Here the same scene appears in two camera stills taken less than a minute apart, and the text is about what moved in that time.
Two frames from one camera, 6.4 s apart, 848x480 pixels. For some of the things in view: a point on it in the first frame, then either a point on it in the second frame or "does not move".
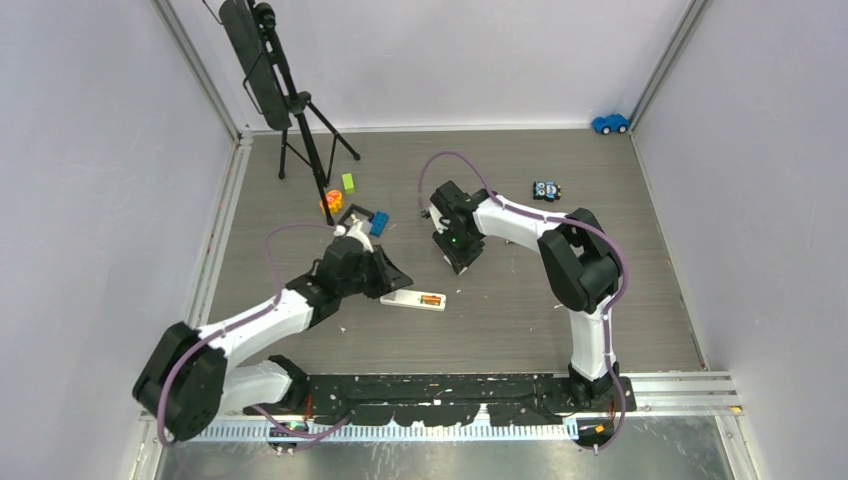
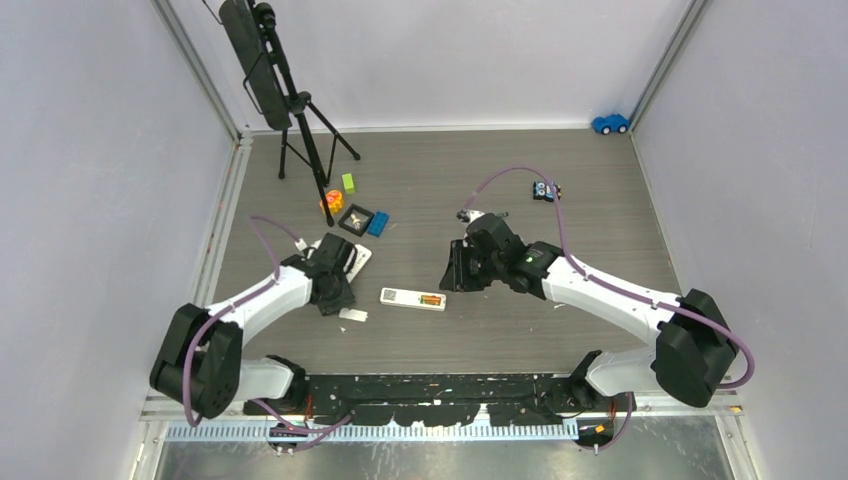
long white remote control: [415, 299] does not move
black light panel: [248, 45] does not move
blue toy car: [610, 123] does not move
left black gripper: [389, 277] → [346, 299]
